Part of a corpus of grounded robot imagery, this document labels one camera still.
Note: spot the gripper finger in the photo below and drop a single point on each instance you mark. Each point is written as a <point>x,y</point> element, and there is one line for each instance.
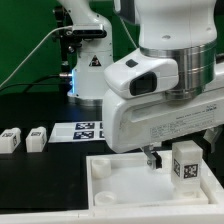
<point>211,135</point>
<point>154,160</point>

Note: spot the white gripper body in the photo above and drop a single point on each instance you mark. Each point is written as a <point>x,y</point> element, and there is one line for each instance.
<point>135,123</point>

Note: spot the white square table top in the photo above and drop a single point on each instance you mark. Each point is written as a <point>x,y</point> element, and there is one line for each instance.
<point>126,181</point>

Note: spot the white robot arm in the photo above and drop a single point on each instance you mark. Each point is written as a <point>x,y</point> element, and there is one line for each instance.
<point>182,30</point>

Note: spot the white sheet with tags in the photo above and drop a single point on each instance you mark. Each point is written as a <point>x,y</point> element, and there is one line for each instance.
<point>77,132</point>

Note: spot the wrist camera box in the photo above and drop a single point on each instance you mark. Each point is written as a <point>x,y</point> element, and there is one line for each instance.
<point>140,76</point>

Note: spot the white obstacle fixture rail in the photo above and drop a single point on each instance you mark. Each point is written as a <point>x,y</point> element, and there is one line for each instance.
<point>206,214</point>

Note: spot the black camera on stand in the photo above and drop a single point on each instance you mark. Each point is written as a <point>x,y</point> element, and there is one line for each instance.
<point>86,47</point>

